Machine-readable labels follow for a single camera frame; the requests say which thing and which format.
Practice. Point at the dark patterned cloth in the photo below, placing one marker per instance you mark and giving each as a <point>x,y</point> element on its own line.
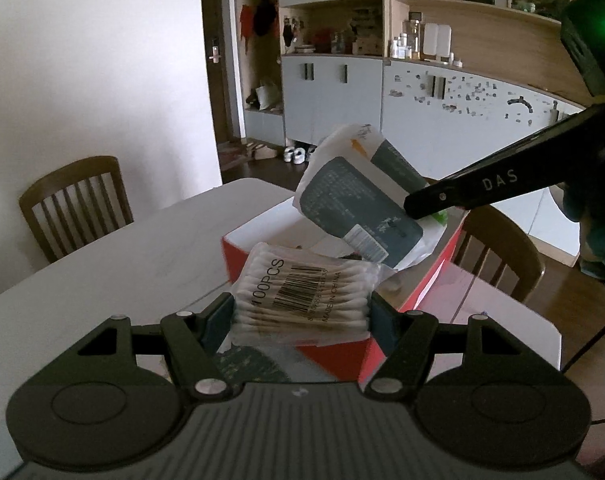
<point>252,365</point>

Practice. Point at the wooden slat-back chair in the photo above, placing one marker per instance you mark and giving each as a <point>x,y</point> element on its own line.
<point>512,245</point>
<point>72,180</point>

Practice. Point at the dark wooden door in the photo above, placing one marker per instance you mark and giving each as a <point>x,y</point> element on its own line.
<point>220,100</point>

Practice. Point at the beige slippers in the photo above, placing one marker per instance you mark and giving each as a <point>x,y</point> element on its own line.
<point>260,151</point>

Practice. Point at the white shoes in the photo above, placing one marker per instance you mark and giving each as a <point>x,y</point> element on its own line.
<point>298,154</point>

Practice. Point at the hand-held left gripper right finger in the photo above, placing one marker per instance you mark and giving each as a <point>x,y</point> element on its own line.
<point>383,321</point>

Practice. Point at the black hanging garment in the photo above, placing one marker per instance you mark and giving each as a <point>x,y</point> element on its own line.
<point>265,17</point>

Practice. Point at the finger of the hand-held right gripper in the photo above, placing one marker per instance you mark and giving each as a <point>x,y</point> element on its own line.
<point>497,180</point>

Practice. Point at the red cardboard box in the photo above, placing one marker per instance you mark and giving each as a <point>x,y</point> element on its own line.
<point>422,285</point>

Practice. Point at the wooden wall shelving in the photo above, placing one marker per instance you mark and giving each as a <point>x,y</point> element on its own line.
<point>482,20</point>

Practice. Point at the red hanging garment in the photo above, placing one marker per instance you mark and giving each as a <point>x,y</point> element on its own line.
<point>245,27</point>

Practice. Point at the cotton swab pack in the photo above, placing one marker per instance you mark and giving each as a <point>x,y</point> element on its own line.
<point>302,295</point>

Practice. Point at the tall white wooden cabinet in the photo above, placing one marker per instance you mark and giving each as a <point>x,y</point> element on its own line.
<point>327,95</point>

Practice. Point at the white tote bag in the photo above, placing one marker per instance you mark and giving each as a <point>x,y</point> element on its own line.
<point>267,97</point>

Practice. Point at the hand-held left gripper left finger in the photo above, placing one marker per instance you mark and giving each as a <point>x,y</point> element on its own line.
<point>217,321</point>

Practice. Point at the tall clear jar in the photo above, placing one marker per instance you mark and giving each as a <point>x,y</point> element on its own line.
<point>414,36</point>

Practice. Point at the white and teal wipes pack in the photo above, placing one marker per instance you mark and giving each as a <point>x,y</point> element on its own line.
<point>347,195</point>

